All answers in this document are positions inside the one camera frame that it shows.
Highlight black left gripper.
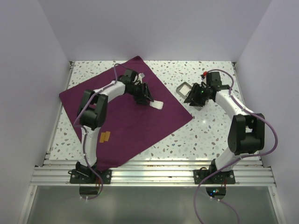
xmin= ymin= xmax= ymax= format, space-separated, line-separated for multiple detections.
xmin=127 ymin=82 xmax=153 ymax=105

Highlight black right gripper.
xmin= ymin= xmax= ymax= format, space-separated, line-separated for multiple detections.
xmin=185 ymin=83 xmax=211 ymax=107

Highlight steel instrument tray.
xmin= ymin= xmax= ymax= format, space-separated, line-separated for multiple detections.
xmin=176 ymin=82 xmax=208 ymax=111

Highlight white gauze pad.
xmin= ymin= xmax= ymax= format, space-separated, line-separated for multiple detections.
xmin=149 ymin=100 xmax=164 ymax=110
xmin=179 ymin=85 xmax=191 ymax=95

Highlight orange adhesive bandage strips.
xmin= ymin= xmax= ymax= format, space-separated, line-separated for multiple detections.
xmin=99 ymin=131 xmax=111 ymax=143

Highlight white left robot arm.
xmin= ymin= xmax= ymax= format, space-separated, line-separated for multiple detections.
xmin=74 ymin=69 xmax=154 ymax=183

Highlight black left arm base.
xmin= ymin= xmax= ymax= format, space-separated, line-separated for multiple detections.
xmin=68 ymin=162 xmax=112 ymax=184

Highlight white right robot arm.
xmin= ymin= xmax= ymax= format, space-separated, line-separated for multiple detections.
xmin=184 ymin=70 xmax=265 ymax=183

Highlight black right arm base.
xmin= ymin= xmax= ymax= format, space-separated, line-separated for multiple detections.
xmin=193 ymin=167 xmax=236 ymax=184

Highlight purple cloth mat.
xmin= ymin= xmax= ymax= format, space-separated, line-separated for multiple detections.
xmin=59 ymin=56 xmax=192 ymax=171

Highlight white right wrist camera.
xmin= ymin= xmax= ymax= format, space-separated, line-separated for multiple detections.
xmin=200 ymin=71 xmax=208 ymax=83

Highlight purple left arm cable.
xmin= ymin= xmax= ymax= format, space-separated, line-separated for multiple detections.
xmin=73 ymin=63 xmax=122 ymax=201

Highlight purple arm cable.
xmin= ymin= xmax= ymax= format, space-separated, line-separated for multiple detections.
xmin=193 ymin=69 xmax=279 ymax=224
xmin=73 ymin=63 xmax=122 ymax=201

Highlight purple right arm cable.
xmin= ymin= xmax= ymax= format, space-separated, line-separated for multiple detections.
xmin=193 ymin=69 xmax=279 ymax=224

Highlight aluminium rail frame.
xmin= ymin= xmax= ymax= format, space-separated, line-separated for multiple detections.
xmin=30 ymin=61 xmax=278 ymax=187

